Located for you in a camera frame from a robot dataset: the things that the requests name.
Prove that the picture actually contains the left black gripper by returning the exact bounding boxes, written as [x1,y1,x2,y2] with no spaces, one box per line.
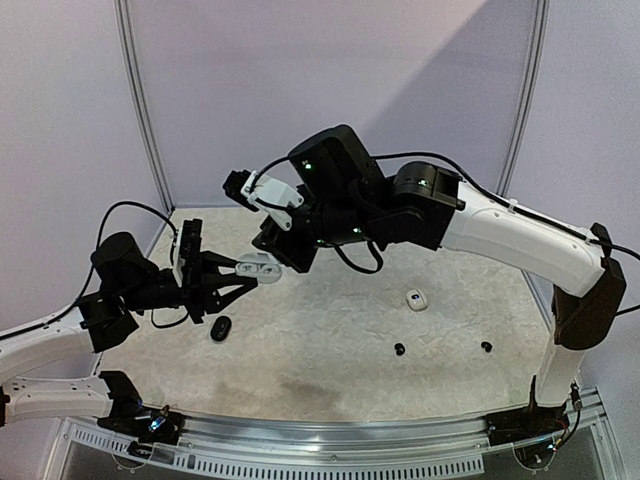
[121,249,257,322]

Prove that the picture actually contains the small white oval case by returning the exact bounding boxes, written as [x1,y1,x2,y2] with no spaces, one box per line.
[235,252,283,284]

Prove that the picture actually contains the black oval charging case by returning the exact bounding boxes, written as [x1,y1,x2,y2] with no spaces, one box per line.
[210,316,233,343]

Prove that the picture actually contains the white earbud charging case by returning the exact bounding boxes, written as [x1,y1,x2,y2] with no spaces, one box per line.
[405,289,428,312]

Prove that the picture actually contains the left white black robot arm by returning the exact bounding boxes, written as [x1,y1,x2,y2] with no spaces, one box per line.
[1,232,268,435]

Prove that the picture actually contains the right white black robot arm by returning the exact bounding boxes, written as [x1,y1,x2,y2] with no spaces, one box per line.
[240,125,627,436]

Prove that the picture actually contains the black earbud centre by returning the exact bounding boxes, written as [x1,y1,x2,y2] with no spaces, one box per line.
[394,343,406,356]

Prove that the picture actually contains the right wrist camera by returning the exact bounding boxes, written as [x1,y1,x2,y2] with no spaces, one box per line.
[223,170,304,231]

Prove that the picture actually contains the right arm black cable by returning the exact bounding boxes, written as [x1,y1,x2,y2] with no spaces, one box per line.
[249,152,640,316]

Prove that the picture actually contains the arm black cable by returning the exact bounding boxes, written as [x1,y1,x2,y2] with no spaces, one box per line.
[249,152,640,316]
[0,200,194,341]

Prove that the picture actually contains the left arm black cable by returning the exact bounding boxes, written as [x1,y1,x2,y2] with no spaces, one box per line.
[0,200,194,341]

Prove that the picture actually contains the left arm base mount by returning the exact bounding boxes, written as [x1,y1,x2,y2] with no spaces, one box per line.
[97,371,186,445]

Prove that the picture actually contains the aluminium front rail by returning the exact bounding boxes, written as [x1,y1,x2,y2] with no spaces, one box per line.
[45,389,625,479]

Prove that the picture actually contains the left aluminium frame post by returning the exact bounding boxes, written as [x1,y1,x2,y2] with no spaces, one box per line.
[114,0,175,212]

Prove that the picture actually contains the aluminium frame post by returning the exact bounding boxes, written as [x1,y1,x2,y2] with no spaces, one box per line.
[114,0,175,212]
[496,0,550,197]

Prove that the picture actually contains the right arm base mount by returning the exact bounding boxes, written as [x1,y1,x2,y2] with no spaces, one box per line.
[482,377,582,449]

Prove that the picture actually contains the right aluminium frame post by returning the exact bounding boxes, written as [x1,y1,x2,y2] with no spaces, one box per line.
[496,0,550,197]

